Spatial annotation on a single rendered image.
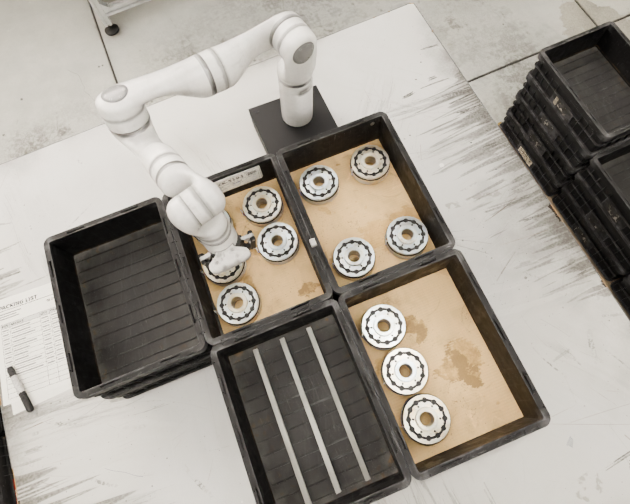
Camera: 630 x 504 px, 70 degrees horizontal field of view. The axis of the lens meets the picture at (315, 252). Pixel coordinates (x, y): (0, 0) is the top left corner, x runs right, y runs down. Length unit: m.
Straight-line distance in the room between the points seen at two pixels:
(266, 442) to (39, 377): 0.67
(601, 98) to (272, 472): 1.65
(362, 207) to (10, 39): 2.54
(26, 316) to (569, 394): 1.46
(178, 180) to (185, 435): 0.67
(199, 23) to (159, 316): 2.00
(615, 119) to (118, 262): 1.70
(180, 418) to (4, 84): 2.29
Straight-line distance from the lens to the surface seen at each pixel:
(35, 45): 3.17
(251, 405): 1.09
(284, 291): 1.11
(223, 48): 1.09
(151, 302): 1.19
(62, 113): 2.78
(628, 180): 1.99
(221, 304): 1.10
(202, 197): 0.81
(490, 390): 1.11
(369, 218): 1.16
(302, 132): 1.35
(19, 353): 1.49
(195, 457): 1.26
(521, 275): 1.33
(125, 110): 1.02
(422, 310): 1.10
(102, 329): 1.23
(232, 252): 0.96
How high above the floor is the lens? 1.90
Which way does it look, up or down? 71 degrees down
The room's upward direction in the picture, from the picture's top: 11 degrees counter-clockwise
